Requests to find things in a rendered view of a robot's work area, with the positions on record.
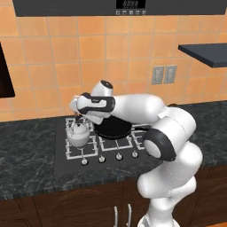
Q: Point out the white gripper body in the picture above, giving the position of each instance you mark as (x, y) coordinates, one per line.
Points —
(74, 104)

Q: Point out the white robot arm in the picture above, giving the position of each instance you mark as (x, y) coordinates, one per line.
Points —
(171, 147)

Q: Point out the white glass kettle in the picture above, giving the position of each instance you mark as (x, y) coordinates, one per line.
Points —
(78, 136)

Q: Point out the black frying pan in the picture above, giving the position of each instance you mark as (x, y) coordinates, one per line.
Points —
(113, 130)

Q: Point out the black gas hob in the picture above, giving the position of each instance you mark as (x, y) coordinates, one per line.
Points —
(63, 159)

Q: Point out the silver hob knob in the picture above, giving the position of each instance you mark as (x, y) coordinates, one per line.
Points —
(134, 154)
(84, 161)
(101, 159)
(119, 156)

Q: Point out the dark grey microwave oven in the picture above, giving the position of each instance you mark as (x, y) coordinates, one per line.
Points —
(74, 8)

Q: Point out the dark wood cupboard door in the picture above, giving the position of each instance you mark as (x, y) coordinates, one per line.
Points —
(134, 204)
(11, 214)
(209, 198)
(76, 207)

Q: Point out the grey wall socket plate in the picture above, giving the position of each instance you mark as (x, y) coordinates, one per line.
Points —
(158, 75)
(170, 74)

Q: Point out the dark grey wall shelf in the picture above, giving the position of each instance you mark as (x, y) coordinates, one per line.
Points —
(209, 53)

